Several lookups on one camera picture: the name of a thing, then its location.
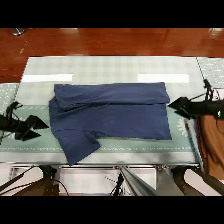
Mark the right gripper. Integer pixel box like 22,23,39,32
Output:
167,96,217,121

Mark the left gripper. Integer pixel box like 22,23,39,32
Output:
0,114,50,142

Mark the blue T-shirt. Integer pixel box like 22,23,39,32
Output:
48,81,173,167

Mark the light blue garment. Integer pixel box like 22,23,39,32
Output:
184,116,202,163

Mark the brown garment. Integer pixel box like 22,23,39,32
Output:
195,114,224,182

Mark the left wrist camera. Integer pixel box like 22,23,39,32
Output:
3,101,24,118

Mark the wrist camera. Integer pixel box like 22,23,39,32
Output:
3,101,24,118
201,78,222,101

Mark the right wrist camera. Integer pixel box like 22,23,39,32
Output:
201,78,222,101

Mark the silver frame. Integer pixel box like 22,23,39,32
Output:
0,161,224,197

